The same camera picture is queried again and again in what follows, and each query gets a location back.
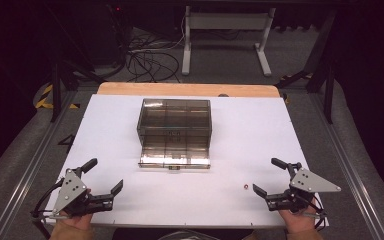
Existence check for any smoky transparent drawer box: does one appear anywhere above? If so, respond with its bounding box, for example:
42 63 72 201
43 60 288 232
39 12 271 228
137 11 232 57
136 98 213 171

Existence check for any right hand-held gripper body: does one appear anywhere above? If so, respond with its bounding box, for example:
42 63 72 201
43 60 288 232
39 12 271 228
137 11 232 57
265 162 342 214

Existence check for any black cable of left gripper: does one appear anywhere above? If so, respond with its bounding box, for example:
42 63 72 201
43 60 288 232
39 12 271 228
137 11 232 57
30 178 65 222

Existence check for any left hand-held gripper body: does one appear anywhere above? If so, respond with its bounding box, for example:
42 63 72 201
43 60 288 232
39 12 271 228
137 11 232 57
51 168 115 217

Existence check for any person's left hand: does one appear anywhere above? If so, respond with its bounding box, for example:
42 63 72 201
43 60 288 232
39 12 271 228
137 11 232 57
54 188 94 232

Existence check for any white board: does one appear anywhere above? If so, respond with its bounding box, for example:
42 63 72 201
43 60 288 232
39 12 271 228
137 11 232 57
45 93 330 230

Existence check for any aluminium rail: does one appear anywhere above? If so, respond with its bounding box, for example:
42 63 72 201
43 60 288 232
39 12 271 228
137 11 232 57
308 91 384 240
0 90 78 240

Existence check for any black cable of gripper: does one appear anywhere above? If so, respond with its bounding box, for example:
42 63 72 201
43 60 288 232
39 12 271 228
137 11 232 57
308 194 328 232
30 178 65 222

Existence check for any white metal stand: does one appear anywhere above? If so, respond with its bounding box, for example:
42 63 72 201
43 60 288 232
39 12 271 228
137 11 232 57
181 5 277 77

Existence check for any black metal stand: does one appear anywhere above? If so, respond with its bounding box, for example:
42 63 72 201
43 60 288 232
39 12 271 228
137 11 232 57
48 6 105 123
275 8 339 125

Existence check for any tangle of black floor cables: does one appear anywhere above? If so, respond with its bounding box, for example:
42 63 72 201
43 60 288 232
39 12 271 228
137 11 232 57
125 28 185 84

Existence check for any yellow black hazard tape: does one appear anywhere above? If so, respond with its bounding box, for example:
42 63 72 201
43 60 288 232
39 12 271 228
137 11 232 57
34 83 81 110

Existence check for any person's dark clothing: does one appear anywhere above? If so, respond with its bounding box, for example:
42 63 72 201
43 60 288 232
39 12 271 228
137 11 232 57
111 227 255 240

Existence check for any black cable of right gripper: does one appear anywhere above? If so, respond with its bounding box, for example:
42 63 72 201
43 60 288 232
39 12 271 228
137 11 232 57
308 194 328 232

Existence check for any person's right hand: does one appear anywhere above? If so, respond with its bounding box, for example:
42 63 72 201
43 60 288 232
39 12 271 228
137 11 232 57
278 203 318 234

